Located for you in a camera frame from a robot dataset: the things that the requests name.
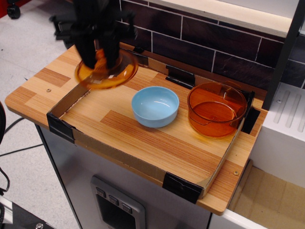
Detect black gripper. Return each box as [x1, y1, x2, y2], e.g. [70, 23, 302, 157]
[50, 0, 137, 69]

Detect orange transparent pot lid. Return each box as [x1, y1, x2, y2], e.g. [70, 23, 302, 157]
[74, 49, 139, 89]

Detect orange transparent pot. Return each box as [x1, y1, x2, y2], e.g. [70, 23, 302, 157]
[187, 83, 247, 137]

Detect black chair base with casters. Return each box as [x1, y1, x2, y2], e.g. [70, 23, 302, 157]
[59, 22, 74, 49]

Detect light blue bowl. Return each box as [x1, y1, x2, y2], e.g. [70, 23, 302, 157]
[131, 86, 180, 128]

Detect black caster wheel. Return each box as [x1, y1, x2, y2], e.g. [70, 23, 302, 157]
[7, 0, 21, 19]

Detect cream wooden shelf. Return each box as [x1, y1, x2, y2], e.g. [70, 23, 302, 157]
[149, 0, 292, 38]

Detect cardboard fence with black tape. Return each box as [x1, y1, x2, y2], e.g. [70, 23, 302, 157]
[48, 48, 266, 212]

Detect white toy sink unit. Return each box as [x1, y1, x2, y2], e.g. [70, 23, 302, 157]
[209, 83, 305, 229]

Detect black floor cable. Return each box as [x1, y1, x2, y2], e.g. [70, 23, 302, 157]
[0, 116, 42, 157]

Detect black cable bundle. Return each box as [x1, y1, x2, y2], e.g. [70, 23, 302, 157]
[0, 101, 10, 224]

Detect black upright post right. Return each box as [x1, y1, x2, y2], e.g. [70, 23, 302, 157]
[262, 0, 305, 111]

